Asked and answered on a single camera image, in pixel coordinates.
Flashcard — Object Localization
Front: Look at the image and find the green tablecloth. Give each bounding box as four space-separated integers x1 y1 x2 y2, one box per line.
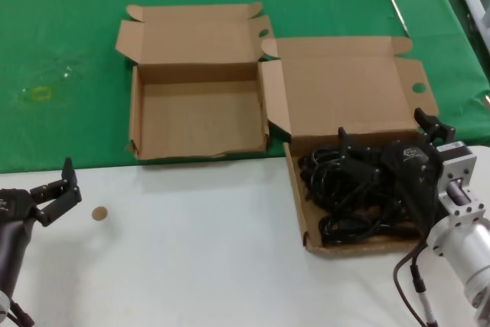
0 0 490 175

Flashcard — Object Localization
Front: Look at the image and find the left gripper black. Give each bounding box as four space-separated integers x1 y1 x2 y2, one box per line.
0 157 83 228

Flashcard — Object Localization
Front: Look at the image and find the right arm brown cable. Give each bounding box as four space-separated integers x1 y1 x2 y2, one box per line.
392 227 439 327

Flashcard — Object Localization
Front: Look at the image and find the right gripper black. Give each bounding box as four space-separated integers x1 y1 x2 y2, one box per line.
338 107 456 234

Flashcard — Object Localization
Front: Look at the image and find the empty-lidded brown cardboard box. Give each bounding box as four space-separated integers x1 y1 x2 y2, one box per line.
114 1 276 162

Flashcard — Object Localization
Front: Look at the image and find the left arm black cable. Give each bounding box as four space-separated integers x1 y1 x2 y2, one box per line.
5 299 36 327

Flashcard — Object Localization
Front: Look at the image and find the white metal bar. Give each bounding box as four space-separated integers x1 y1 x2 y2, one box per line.
461 0 490 56

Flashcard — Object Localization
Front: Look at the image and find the brown cardboard box with cords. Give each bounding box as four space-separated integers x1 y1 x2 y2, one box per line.
260 35 440 256

